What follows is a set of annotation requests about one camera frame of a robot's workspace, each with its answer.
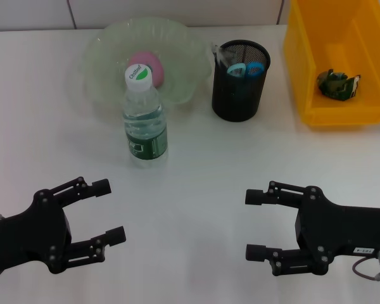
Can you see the yellow plastic bin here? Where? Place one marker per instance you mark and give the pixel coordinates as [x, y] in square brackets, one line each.
[304, 63]

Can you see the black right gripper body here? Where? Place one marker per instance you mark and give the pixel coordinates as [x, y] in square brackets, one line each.
[345, 228]

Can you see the transparent plastic ruler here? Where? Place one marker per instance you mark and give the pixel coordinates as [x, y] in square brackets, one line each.
[223, 57]

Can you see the blue teal scissors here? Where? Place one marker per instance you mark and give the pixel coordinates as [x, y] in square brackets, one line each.
[245, 71]

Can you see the clear green-label water bottle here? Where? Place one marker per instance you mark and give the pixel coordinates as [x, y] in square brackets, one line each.
[145, 126]

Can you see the green glass fruit plate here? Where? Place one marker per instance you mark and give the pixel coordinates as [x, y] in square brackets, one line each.
[183, 57]

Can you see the pink toy peach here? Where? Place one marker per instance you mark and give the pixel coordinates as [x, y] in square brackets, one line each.
[139, 58]

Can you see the black mesh pen holder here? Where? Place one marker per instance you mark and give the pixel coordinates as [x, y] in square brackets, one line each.
[234, 101]

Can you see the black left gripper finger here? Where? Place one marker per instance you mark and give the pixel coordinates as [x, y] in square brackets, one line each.
[101, 187]
[115, 237]

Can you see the green plastic wrapper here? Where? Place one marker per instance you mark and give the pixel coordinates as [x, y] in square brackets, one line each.
[335, 84]

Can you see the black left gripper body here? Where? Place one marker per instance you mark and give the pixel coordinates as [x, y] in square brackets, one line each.
[25, 237]

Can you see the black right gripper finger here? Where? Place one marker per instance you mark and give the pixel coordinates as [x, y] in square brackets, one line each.
[256, 197]
[256, 252]

